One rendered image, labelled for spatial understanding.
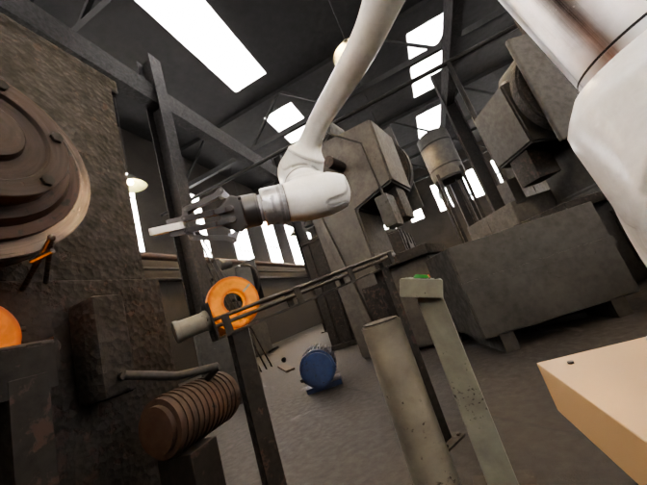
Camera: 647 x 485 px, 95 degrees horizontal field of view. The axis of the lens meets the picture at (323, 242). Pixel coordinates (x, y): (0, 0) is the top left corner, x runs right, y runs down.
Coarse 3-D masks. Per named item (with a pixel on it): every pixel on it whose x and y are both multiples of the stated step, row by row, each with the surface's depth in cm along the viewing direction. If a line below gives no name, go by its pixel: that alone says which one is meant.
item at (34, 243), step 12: (60, 132) 78; (72, 144) 80; (84, 168) 80; (84, 180) 79; (84, 192) 78; (84, 204) 77; (72, 216) 73; (84, 216) 76; (48, 228) 67; (60, 228) 70; (72, 228) 72; (24, 240) 63; (36, 240) 64; (60, 240) 69; (0, 252) 58; (12, 252) 60; (24, 252) 62
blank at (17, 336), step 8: (0, 312) 57; (8, 312) 58; (0, 320) 56; (8, 320) 57; (16, 320) 58; (0, 328) 56; (8, 328) 57; (16, 328) 58; (0, 336) 55; (8, 336) 56; (16, 336) 57; (0, 344) 55; (8, 344) 56; (16, 344) 57
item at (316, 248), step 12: (312, 240) 476; (312, 252) 477; (312, 264) 472; (324, 264) 468; (312, 276) 473; (324, 288) 464; (324, 300) 458; (336, 300) 454; (324, 312) 460; (336, 312) 452; (336, 324) 451; (348, 324) 442; (336, 336) 446; (348, 336) 443; (336, 348) 441
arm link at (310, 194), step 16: (288, 176) 73; (304, 176) 67; (320, 176) 67; (336, 176) 67; (288, 192) 65; (304, 192) 65; (320, 192) 65; (336, 192) 66; (288, 208) 65; (304, 208) 65; (320, 208) 66; (336, 208) 68
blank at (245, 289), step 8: (224, 280) 89; (232, 280) 90; (240, 280) 92; (216, 288) 87; (224, 288) 88; (232, 288) 89; (240, 288) 91; (248, 288) 92; (208, 296) 85; (216, 296) 86; (224, 296) 88; (248, 296) 91; (256, 296) 92; (216, 304) 85; (216, 312) 85; (224, 312) 86; (240, 312) 88; (240, 320) 87; (248, 320) 89
